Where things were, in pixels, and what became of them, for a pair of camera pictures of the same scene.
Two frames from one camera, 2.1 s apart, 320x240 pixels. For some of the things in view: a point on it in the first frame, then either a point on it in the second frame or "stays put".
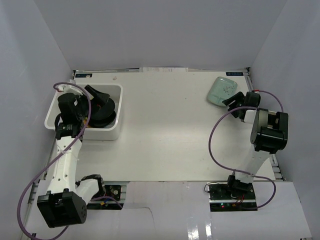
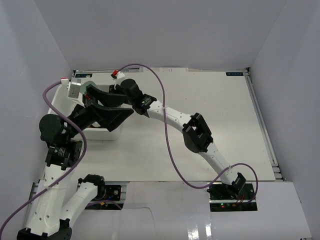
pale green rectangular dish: (221, 89) -> (83, 87)
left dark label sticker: (83, 75) stays put
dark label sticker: (234, 73) stays put
